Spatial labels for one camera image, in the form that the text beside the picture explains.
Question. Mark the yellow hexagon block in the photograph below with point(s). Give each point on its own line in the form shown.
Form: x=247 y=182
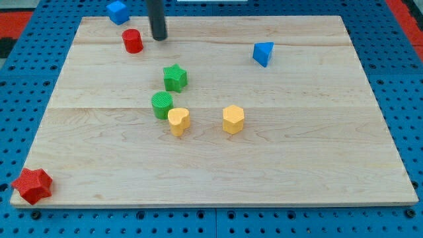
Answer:
x=233 y=119

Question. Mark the red star block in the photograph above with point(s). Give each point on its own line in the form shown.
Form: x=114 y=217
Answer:
x=33 y=185

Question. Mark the wooden board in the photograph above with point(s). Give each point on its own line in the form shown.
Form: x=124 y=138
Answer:
x=313 y=134

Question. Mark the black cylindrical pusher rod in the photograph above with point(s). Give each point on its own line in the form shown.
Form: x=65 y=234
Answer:
x=156 y=15

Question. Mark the blue triangle block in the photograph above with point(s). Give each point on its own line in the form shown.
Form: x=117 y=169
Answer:
x=262 y=53

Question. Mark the yellow heart block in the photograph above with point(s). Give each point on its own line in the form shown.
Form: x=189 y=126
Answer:
x=179 y=120

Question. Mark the blue cube block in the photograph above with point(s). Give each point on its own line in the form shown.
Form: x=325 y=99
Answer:
x=118 y=12

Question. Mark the green cylinder block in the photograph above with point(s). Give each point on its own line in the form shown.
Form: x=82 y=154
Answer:
x=162 y=102

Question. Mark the green star block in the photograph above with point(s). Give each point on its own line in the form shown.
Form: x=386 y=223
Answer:
x=175 y=78

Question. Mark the blue perforated base panel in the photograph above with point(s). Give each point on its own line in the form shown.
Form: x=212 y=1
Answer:
x=35 y=35

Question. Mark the red cylinder block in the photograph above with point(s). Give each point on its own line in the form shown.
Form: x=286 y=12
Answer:
x=132 y=41

